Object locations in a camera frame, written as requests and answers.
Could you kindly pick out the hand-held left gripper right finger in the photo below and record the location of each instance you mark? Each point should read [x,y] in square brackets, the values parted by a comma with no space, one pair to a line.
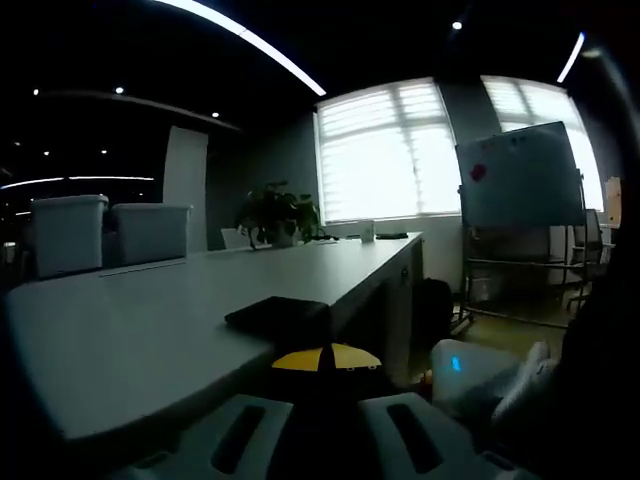
[355,357]

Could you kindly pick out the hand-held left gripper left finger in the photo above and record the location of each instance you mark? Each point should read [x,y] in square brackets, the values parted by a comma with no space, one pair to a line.
[300,361]

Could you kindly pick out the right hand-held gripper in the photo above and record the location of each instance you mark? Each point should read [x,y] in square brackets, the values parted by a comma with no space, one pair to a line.
[470,375]

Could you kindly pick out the black fixed fixture clamp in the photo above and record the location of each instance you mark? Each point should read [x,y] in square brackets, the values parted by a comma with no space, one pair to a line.
[280,315]

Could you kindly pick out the black backpack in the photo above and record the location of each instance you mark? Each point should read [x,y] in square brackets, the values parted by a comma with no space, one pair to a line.
[432,310]

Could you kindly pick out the black flat device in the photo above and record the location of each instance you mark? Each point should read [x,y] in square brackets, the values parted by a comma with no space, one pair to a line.
[391,235]

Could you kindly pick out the person's dark clothed body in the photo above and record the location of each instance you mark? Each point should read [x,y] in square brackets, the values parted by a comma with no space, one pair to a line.
[600,375]

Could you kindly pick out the white chair back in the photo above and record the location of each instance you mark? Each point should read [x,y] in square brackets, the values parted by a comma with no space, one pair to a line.
[235,238]

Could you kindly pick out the potted green plant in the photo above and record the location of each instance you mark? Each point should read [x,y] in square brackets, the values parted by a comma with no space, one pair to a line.
[275,210]

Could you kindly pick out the white flat strip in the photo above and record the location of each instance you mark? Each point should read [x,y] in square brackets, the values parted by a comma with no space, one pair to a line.
[142,266]

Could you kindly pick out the grey office chair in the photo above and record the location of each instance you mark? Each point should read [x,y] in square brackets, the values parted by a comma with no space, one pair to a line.
[592,235]

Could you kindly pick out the wide white storage bin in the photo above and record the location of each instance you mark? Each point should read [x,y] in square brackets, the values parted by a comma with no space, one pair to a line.
[150,235]

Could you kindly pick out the window with white blinds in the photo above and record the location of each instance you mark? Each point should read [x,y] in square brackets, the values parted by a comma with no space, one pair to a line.
[385,160]
[530,102]

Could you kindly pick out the whiteboard on stand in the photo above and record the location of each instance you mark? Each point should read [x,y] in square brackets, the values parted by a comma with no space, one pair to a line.
[520,180]

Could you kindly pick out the tall white storage bin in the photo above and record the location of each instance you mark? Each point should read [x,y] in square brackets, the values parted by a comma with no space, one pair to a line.
[67,235]

